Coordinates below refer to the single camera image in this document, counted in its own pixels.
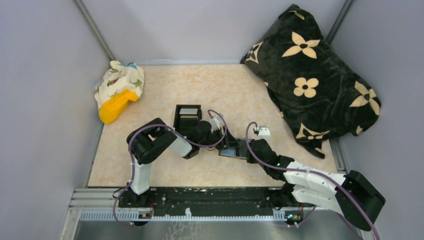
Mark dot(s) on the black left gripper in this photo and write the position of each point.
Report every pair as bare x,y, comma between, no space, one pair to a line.
222,139

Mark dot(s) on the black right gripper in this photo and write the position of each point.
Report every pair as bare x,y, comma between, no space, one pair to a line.
247,151

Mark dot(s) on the brown leather card holder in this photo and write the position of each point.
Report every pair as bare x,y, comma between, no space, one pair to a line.
241,152

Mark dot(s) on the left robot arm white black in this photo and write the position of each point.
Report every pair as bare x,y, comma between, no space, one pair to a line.
186,138

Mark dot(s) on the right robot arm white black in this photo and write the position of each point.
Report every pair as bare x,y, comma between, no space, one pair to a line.
350,195

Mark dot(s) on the black plastic card tray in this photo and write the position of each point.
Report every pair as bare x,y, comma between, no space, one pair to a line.
181,126

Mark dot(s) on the dark card in tray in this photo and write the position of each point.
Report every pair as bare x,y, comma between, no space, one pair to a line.
188,117

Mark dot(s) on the black floral plush blanket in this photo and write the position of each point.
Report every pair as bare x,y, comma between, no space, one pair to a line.
317,94

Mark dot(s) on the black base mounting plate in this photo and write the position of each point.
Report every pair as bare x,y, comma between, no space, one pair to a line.
215,202

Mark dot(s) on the dinosaur print yellow cloth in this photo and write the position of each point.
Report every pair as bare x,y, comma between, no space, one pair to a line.
120,85

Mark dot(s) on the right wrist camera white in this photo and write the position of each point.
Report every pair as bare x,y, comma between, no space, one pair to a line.
262,133

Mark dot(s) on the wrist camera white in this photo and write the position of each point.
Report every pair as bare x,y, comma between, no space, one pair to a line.
217,123
262,133

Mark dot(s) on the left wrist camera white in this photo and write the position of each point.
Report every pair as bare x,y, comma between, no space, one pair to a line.
217,123

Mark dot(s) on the aluminium front rail frame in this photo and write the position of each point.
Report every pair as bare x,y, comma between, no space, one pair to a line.
218,205

